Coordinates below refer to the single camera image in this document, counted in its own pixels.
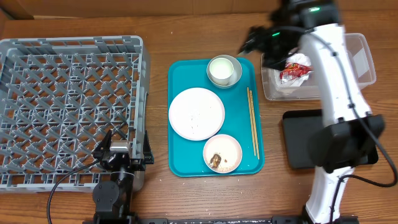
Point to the white cup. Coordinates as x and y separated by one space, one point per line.
221 70

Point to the brown food scrap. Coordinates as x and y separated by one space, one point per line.
215 161

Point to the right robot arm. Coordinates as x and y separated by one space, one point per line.
322 40

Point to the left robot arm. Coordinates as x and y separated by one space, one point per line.
113 197

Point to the teal serving tray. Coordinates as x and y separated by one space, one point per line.
185 156

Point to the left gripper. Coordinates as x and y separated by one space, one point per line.
139 163

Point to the large white plate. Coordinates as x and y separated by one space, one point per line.
196 114

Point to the white napkin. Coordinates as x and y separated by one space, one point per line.
296 58

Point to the red snack wrapper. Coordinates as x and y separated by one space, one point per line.
293 71

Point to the clear plastic waste bin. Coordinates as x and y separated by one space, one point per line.
360 59

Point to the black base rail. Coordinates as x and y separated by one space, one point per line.
273 220

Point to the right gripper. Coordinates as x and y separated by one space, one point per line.
259 37

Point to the black rectangular tray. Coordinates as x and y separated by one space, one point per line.
298 140

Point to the small pink plate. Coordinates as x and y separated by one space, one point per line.
228 148

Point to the grey dishwasher rack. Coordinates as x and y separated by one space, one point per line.
59 98

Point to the grey-white bowl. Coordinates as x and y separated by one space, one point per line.
237 72

